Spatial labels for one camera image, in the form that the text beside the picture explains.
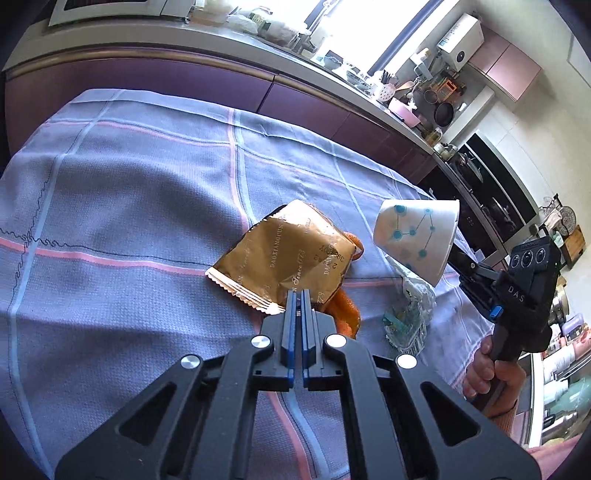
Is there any white microwave oven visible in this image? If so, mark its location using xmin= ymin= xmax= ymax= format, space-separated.
xmin=48 ymin=0 xmax=195 ymax=27

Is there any white water heater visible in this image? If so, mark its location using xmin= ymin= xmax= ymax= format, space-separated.
xmin=437 ymin=13 xmax=484 ymax=72

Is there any orange peel piece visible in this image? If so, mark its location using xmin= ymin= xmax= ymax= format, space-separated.
xmin=315 ymin=228 xmax=365 ymax=339

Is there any black frying pan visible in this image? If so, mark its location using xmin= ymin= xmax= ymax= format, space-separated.
xmin=434 ymin=102 xmax=455 ymax=128

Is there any white blue-patterned paper cup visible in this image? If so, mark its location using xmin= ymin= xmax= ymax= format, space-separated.
xmin=374 ymin=199 xmax=460 ymax=287

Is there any purple plaid tablecloth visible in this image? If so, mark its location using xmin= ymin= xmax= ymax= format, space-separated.
xmin=1 ymin=89 xmax=493 ymax=479

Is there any black oven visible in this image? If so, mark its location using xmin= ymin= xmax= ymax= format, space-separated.
xmin=449 ymin=131 xmax=539 ymax=257

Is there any gold snack bag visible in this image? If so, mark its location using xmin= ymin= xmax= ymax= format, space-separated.
xmin=205 ymin=200 xmax=363 ymax=314

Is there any pink wall cabinet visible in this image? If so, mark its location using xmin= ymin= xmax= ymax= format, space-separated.
xmin=468 ymin=26 xmax=542 ymax=103

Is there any kitchen counter with purple cabinets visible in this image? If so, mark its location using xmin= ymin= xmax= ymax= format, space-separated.
xmin=3 ymin=18 xmax=509 ymax=269

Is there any pink pot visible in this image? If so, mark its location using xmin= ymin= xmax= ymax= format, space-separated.
xmin=389 ymin=98 xmax=420 ymax=128

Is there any pink sleeve right forearm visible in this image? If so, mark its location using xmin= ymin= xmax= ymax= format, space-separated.
xmin=490 ymin=401 xmax=530 ymax=444

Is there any clear plastic wrapper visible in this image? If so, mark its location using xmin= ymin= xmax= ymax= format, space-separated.
xmin=383 ymin=256 xmax=436 ymax=356

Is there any right hand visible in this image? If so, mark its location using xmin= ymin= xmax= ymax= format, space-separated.
xmin=462 ymin=335 xmax=526 ymax=418

